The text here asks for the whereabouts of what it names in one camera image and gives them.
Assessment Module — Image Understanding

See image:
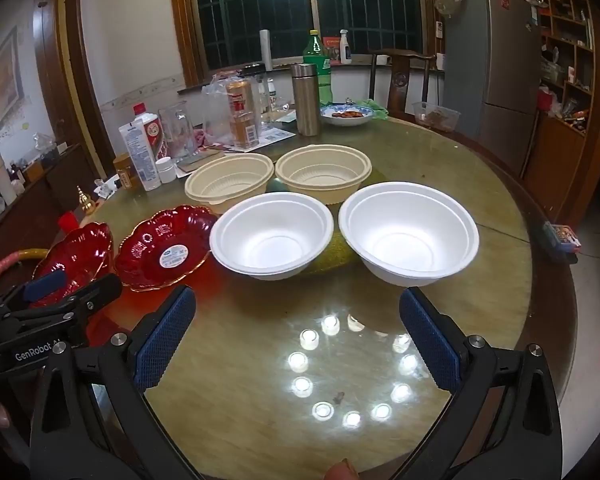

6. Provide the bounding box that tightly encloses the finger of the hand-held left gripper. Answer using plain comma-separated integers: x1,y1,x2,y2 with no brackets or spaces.
10,274,124,331
0,271,70,316

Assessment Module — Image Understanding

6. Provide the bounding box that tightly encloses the green cloth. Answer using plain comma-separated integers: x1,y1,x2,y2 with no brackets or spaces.
355,99,390,120

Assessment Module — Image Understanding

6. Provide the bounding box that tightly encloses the small gold box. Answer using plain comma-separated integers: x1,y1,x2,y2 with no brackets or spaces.
112,154,142,191

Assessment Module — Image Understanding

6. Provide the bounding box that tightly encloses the red plate with white label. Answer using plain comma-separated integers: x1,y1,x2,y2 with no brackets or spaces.
114,205,219,291

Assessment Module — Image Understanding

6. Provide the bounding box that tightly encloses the barred window with wooden frame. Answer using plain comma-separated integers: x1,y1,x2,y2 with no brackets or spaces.
169,0,441,86

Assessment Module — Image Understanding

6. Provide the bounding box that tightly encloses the bag on refrigerator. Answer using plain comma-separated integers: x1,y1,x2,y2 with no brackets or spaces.
434,0,473,21

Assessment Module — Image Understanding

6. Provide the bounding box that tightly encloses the colourful card box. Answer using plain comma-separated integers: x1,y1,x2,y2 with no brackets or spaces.
542,221,582,256

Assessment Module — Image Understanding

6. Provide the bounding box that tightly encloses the white paper roll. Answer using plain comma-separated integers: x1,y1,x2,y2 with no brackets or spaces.
260,29,275,72

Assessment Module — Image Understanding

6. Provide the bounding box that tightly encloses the printed paper leaflet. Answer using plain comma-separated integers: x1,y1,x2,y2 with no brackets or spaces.
255,127,297,151

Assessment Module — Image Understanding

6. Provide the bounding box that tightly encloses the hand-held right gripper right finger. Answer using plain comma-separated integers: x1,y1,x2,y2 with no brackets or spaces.
390,287,563,480

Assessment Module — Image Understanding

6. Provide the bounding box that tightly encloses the person's right hand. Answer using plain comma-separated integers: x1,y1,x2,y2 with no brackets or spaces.
326,458,361,480

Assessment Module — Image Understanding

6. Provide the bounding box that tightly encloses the pink and yellow hose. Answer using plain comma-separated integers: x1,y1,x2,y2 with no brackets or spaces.
0,247,46,296

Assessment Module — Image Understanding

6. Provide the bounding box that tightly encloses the stainless steel thermos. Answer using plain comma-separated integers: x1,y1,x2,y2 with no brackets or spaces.
290,63,322,137

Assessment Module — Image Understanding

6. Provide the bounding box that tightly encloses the white tube bottle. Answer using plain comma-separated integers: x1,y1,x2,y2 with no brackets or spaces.
118,124,162,192

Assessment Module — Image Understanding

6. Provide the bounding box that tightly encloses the clear glass pitcher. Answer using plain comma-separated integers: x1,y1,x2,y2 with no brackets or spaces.
158,101,198,161

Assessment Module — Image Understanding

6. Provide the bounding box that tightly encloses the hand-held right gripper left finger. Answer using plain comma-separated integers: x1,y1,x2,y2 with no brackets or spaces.
29,285,206,480

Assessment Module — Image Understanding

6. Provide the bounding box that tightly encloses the grey refrigerator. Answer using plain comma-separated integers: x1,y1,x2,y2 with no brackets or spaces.
442,0,543,176

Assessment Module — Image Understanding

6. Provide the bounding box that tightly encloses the wooden shelf cabinet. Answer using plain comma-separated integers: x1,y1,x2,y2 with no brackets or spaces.
522,0,600,226

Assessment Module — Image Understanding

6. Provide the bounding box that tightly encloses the blue-white plate with food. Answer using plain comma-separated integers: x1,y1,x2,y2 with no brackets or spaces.
320,102,375,127

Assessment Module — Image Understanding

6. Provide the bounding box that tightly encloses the clear plastic container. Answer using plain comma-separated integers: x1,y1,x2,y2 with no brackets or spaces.
412,101,462,133

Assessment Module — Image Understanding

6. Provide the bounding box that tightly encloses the small white jar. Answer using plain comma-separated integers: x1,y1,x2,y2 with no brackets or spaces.
156,156,177,184

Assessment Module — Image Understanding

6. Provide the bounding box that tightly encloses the beige plastic bowl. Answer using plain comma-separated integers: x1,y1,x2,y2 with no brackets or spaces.
184,152,275,207
275,144,372,206

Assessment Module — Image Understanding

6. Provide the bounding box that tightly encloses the white foam bowl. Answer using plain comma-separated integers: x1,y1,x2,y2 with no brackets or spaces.
209,192,335,281
338,181,480,288

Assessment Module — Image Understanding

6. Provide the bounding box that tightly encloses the red box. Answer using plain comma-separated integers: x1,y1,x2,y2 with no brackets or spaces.
322,36,342,65

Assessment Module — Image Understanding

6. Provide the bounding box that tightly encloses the flat notebook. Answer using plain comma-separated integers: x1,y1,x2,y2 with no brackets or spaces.
177,146,228,178

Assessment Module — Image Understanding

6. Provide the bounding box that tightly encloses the red-white liquor bottle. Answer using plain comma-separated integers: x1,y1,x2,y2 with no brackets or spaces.
131,103,168,171

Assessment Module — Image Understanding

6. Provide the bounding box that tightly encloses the gold glitter round mat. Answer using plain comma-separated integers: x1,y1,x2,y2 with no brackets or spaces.
265,167,381,277

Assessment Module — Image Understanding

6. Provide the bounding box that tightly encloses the clear plastic bag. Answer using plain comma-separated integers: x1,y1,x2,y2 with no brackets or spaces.
201,72,271,148

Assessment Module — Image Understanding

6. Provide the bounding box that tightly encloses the dark wooden chair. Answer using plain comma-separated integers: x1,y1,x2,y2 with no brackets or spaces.
369,49,438,116

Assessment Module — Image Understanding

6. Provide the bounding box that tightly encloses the red glass dish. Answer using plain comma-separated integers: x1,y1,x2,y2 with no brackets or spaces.
32,221,115,309

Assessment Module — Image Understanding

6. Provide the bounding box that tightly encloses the amber bottle with red label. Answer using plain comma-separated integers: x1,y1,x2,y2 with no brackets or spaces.
226,80,260,150

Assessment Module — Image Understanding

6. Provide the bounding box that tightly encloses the gold ornament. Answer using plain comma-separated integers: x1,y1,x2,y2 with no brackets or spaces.
75,186,98,216

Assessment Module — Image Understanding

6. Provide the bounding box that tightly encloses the wooden side cabinet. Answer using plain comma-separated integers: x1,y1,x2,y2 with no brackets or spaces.
0,142,101,261

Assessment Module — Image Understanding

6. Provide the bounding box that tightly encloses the green soda bottle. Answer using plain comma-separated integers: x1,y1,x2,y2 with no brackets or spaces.
302,29,333,107

